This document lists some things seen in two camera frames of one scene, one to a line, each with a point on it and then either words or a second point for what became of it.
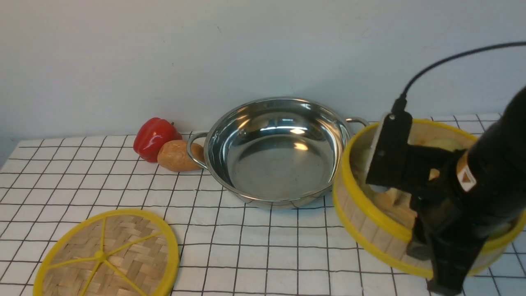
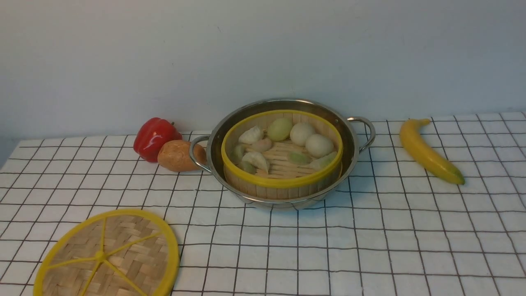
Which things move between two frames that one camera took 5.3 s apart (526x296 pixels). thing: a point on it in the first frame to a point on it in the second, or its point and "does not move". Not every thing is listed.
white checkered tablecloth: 225,246 does not move
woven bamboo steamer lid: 128,252 does not move
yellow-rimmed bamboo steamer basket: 381,219 to 282,154
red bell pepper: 149,134 does not move
